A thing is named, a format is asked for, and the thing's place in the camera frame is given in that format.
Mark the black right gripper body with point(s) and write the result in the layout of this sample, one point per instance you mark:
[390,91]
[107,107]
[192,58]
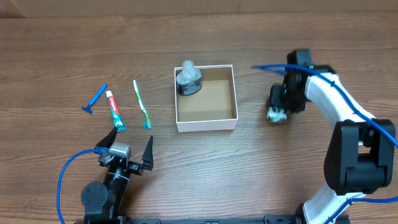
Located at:
[275,101]

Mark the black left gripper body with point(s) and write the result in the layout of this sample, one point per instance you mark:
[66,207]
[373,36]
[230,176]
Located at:
[125,165]

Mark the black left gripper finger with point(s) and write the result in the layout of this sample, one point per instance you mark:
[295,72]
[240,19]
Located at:
[108,140]
[147,158]

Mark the red green toothpaste tube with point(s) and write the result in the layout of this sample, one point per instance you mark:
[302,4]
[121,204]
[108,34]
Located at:
[117,119]

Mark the green soap bar packet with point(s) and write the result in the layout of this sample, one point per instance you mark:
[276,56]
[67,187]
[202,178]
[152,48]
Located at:
[275,114]

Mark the green white toothbrush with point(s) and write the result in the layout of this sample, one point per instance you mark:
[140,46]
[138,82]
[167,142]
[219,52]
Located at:
[146,123]

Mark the blue disposable razor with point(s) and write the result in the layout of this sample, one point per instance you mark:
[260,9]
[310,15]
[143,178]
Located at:
[94,99]

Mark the clear sanitizer bottle dark label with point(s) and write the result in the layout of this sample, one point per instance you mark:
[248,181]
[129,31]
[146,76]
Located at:
[189,79]

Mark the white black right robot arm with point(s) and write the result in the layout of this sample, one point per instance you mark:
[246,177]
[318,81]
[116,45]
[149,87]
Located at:
[360,156]

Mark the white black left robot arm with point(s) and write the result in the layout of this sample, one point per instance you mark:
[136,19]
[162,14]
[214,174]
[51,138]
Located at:
[102,200]

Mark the white cardboard box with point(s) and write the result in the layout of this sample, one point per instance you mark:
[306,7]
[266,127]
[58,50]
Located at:
[214,107]

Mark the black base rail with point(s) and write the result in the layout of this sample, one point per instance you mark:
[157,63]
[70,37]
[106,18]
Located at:
[211,220]

